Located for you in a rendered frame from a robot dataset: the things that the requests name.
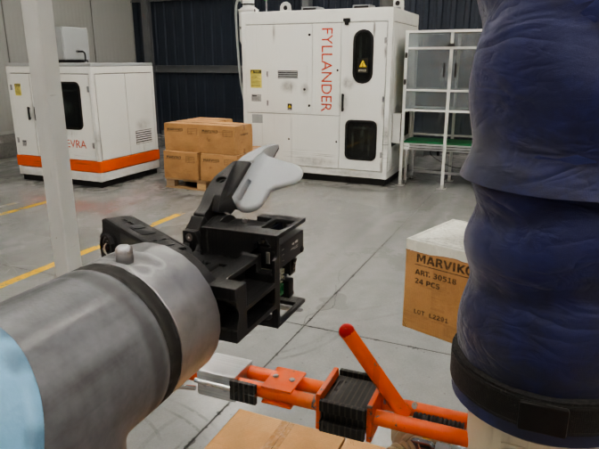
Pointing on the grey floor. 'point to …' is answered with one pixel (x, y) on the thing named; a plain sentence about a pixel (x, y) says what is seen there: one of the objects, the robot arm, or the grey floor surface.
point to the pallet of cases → (202, 149)
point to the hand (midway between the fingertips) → (271, 223)
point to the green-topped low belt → (431, 146)
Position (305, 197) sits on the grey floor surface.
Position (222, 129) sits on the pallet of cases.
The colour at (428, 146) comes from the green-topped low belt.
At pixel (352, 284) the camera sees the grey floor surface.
